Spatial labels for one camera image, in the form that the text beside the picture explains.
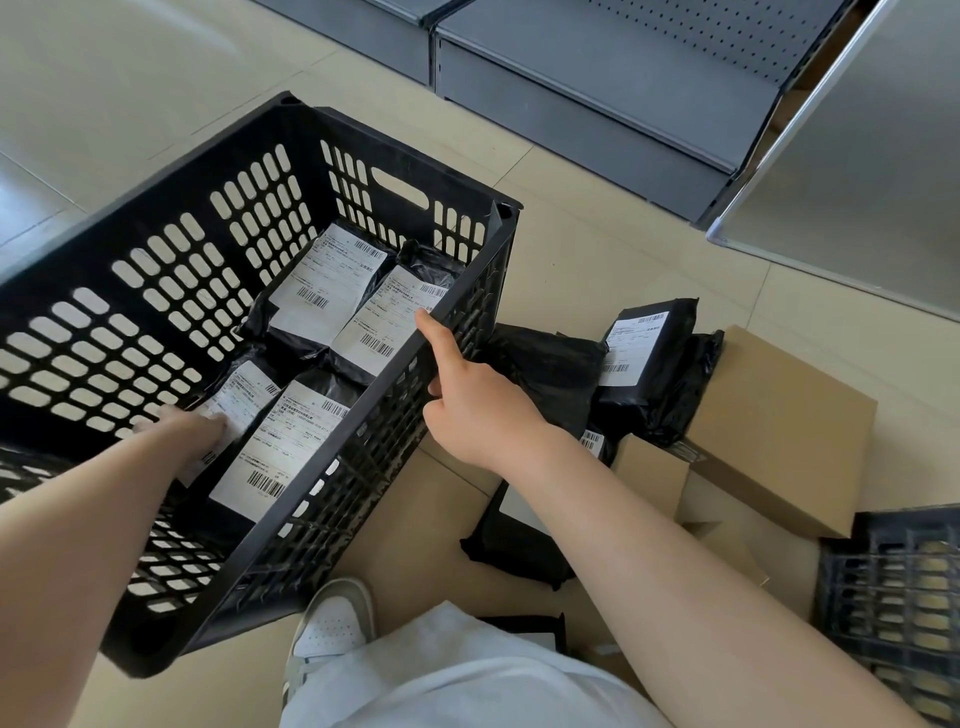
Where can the white trousers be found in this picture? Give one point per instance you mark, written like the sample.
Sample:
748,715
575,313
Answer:
450,675

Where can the grey metal shelf panel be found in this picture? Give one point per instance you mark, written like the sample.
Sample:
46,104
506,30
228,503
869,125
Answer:
862,172

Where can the large brown cardboard box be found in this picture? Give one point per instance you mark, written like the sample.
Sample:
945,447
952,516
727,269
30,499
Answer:
780,435

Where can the small black plastic crate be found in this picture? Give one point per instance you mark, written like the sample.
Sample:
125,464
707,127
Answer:
892,592

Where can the person's right forearm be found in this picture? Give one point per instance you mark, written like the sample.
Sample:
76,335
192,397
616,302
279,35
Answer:
675,585

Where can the plain black parcel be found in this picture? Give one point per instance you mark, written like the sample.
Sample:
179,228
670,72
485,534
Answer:
694,390
547,367
435,262

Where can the person's left forearm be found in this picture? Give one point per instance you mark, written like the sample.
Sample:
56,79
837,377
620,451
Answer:
67,585

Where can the small brown cardboard box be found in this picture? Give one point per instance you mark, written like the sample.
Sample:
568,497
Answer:
649,476

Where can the black parcel with white label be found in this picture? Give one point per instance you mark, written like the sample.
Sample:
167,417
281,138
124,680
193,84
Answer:
236,397
517,532
594,444
637,352
386,322
281,450
330,277

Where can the person's right hand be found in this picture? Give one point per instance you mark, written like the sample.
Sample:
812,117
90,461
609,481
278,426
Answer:
480,405

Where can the large black plastic crate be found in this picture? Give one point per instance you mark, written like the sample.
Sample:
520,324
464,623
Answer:
135,225

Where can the person's left fingers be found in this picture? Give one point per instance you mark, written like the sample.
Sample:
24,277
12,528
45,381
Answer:
208,439

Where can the white sneaker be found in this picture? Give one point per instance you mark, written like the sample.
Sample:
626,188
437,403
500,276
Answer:
330,626

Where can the person's left hand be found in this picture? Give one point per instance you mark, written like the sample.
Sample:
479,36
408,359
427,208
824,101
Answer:
176,435

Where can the grey metal shelf unit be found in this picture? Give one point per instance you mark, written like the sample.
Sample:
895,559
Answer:
360,30
615,90

